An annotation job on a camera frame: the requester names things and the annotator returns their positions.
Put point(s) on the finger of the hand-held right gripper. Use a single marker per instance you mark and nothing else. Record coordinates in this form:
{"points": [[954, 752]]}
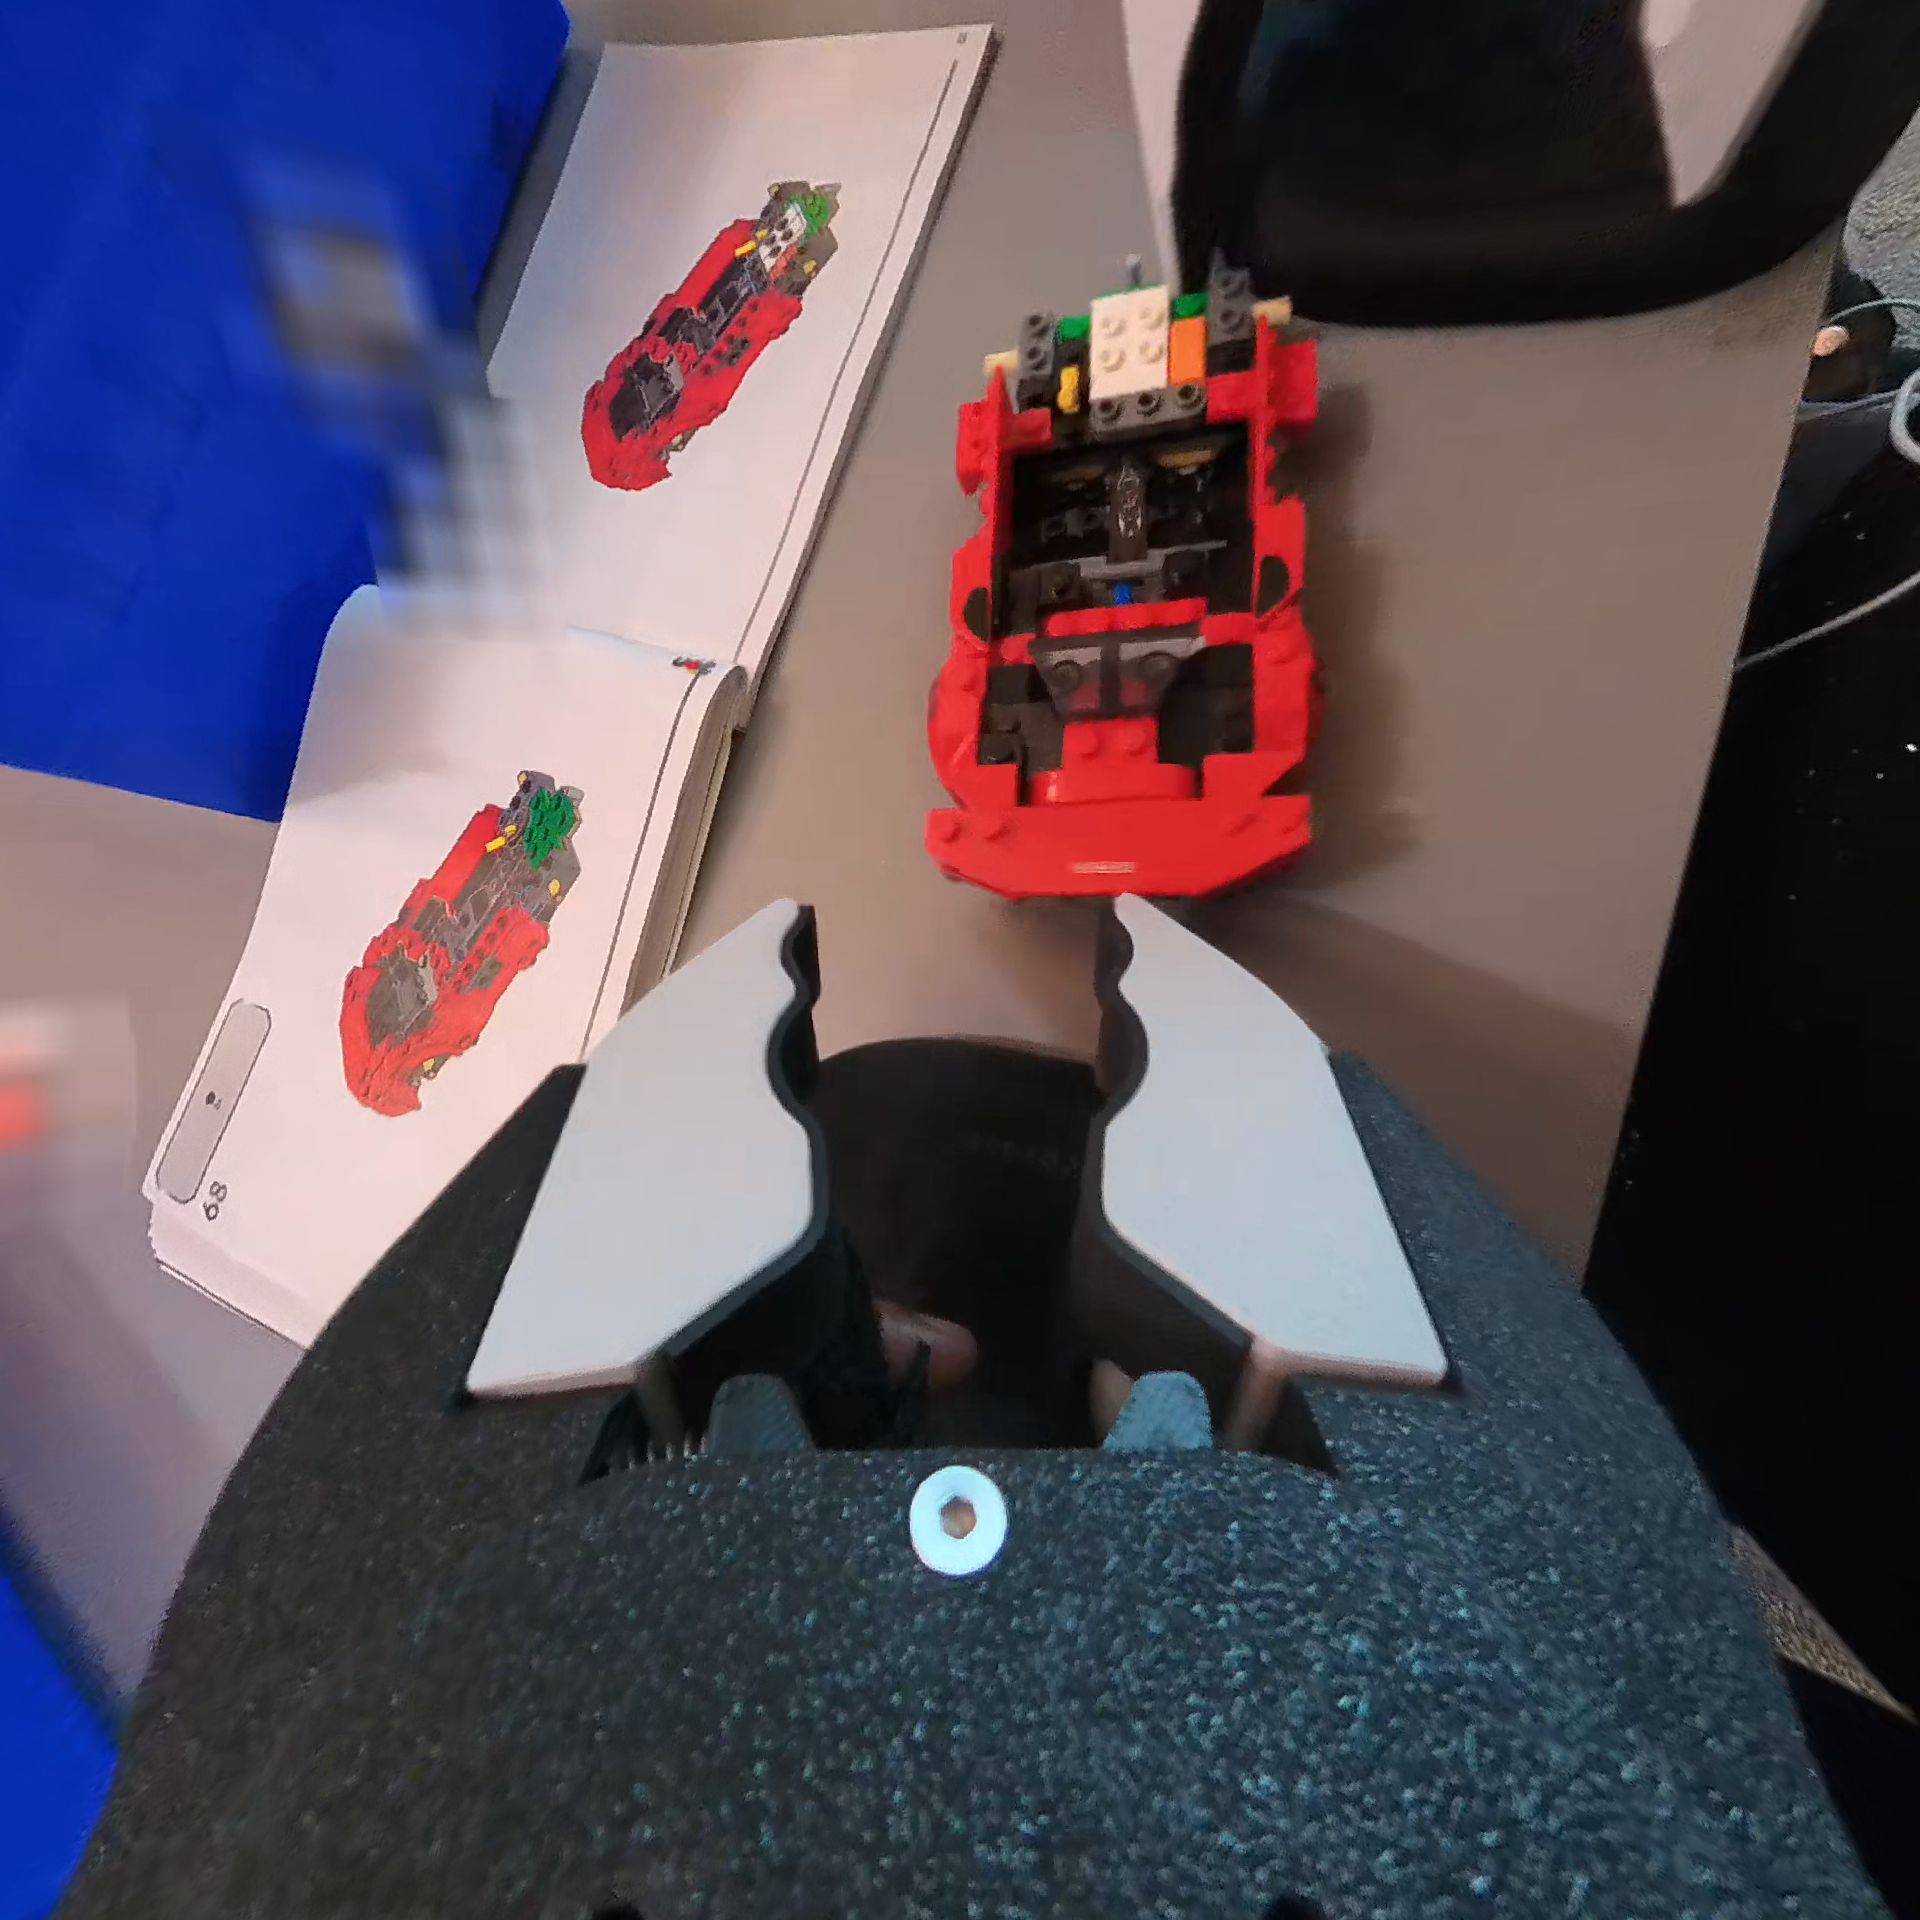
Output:
{"points": [[1731, 93]]}

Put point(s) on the small blue plastic bin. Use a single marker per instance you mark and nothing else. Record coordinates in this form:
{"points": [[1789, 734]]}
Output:
{"points": [[36, 1726]]}

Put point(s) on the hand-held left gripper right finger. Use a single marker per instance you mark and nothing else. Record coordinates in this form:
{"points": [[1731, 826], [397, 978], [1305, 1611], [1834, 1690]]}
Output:
{"points": [[1261, 1186]]}

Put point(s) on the red lego car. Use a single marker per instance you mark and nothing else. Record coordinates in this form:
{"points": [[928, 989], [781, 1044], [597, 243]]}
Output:
{"points": [[1110, 810]]}

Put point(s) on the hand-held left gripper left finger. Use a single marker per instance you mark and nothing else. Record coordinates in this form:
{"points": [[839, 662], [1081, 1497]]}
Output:
{"points": [[677, 1186]]}

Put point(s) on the black honeycomb cushion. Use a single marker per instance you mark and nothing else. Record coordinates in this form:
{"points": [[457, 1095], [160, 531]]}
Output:
{"points": [[1424, 167]]}

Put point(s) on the large blue plastic bin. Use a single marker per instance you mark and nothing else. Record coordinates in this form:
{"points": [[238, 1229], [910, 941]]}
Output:
{"points": [[150, 450]]}

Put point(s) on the lego instruction booklet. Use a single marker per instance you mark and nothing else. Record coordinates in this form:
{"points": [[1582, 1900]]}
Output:
{"points": [[840, 494]]}

